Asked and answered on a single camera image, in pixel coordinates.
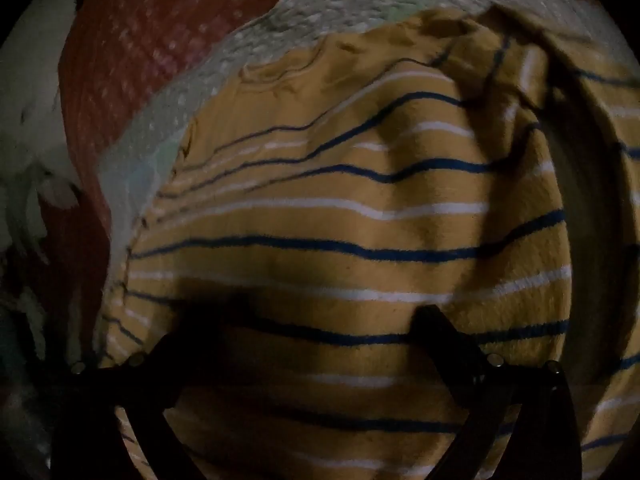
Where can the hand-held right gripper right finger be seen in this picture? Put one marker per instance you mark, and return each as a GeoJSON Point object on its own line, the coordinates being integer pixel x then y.
{"type": "Point", "coordinates": [440, 332]}

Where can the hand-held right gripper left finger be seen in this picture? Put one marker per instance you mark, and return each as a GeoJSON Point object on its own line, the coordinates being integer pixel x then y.
{"type": "Point", "coordinates": [197, 330]}

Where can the yellow striped shirt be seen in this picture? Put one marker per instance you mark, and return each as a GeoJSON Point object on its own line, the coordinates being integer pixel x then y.
{"type": "Point", "coordinates": [370, 220]}

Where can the white textured blanket with hearts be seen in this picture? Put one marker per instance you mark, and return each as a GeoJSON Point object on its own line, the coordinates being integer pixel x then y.
{"type": "Point", "coordinates": [165, 130]}

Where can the white cloth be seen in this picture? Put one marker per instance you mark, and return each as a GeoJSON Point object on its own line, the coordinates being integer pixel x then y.
{"type": "Point", "coordinates": [35, 125]}

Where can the red patterned bedsheet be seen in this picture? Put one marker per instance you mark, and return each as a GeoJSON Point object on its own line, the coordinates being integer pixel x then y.
{"type": "Point", "coordinates": [135, 60]}

